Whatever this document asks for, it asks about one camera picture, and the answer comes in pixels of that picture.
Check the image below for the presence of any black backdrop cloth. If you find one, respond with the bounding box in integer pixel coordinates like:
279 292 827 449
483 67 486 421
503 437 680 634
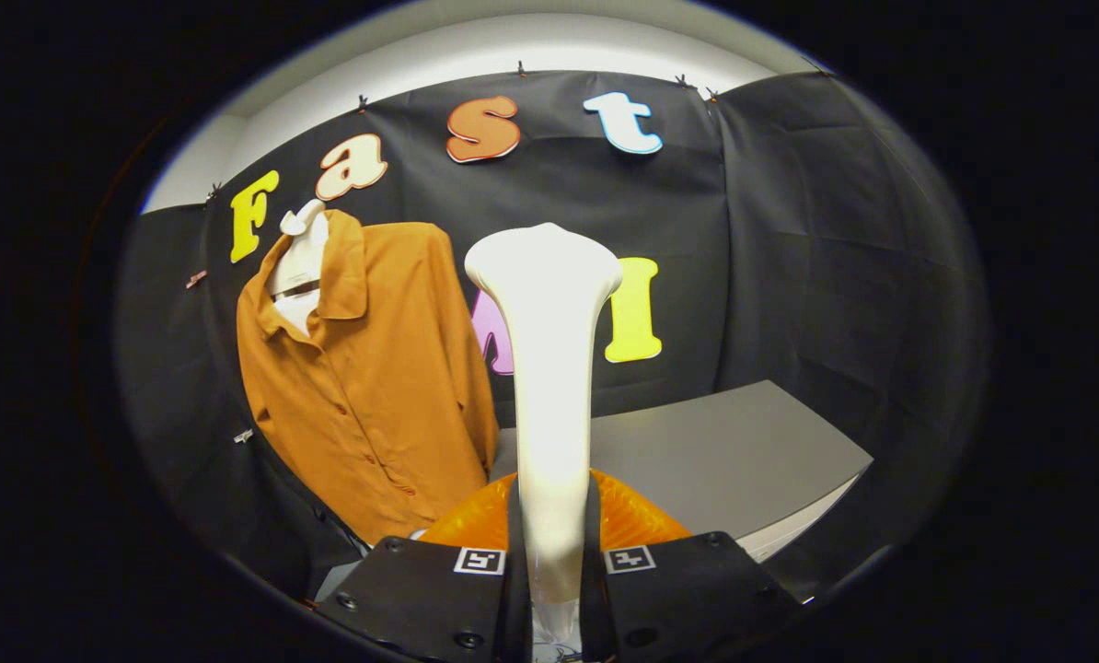
115 69 990 609

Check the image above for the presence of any white mannequin torso stand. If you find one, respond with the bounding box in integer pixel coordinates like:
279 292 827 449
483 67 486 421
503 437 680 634
266 199 331 337

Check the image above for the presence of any white garment steamer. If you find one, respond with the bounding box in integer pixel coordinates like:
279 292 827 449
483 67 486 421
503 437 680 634
464 223 624 609

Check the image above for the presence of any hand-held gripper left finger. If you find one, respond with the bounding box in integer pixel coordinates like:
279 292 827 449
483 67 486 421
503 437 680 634
315 471 534 663

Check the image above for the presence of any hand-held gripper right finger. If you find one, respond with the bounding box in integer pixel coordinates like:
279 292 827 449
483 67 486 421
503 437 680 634
579 470 804 663

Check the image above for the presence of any brown button shirt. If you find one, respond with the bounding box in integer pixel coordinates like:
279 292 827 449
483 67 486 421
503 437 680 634
237 210 502 546

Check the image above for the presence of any grey cabinet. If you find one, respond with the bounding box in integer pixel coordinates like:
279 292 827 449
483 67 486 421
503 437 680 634
490 379 874 564

